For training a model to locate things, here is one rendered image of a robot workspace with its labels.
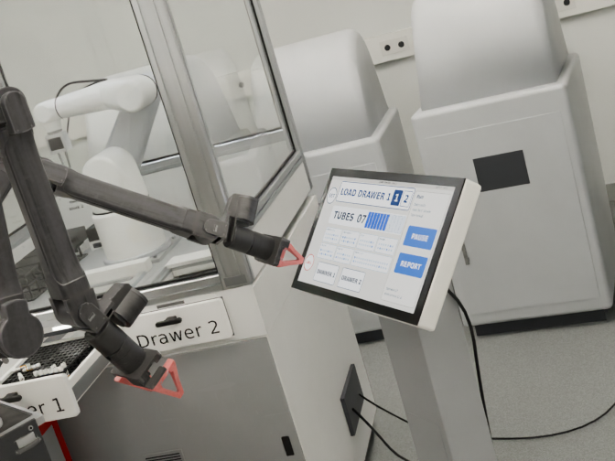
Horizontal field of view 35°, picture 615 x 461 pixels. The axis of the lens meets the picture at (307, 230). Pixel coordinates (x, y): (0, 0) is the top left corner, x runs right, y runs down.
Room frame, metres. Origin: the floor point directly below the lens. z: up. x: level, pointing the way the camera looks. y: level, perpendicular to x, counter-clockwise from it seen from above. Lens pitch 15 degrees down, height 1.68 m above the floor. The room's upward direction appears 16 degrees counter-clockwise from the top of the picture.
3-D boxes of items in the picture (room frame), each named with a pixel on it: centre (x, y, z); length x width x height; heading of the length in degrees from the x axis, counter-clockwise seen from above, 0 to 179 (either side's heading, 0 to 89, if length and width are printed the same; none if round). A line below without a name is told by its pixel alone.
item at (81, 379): (2.43, 0.74, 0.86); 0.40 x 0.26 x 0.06; 165
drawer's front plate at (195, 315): (2.45, 0.41, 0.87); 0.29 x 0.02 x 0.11; 75
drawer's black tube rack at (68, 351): (2.42, 0.74, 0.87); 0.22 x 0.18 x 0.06; 165
